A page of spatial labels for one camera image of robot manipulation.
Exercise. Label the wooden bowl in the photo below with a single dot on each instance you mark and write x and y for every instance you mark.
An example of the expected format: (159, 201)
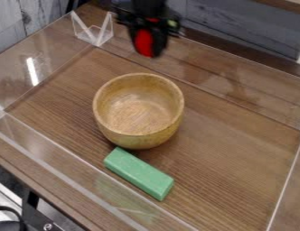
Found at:
(139, 109)

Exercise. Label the red plush strawberry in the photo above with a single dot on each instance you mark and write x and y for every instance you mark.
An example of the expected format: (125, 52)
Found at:
(144, 41)

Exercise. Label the green rectangular block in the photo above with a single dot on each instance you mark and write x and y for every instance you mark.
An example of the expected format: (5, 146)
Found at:
(139, 173)

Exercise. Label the black table leg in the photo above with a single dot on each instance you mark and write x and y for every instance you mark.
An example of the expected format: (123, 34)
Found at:
(37, 221)

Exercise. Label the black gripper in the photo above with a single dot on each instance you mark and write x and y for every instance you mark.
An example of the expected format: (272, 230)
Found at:
(164, 21)

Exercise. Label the clear acrylic corner bracket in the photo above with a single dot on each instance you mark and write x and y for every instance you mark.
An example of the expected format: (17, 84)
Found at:
(96, 35)

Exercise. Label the clear acrylic enclosure wall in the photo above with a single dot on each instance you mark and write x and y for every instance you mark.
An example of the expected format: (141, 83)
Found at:
(53, 148)

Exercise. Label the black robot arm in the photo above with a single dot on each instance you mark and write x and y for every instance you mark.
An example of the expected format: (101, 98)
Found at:
(148, 6)

